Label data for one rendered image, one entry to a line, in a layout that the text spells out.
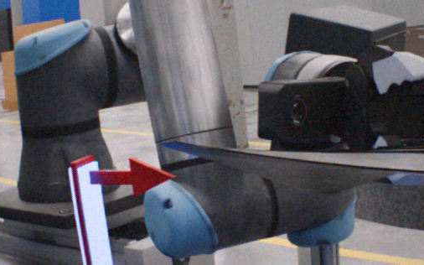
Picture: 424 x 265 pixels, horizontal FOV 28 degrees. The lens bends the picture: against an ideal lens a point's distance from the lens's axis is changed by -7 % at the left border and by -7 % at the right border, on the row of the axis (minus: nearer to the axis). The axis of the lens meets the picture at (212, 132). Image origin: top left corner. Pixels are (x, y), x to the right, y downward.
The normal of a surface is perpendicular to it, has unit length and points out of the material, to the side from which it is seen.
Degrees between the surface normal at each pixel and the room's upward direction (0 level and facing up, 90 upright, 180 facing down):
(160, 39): 81
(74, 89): 93
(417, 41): 90
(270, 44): 90
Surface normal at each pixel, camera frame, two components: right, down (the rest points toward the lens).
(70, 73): 0.47, 0.08
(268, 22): -0.76, 0.18
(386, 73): -0.97, 0.04
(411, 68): -0.66, -0.55
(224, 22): 0.63, -0.06
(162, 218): -0.88, 0.16
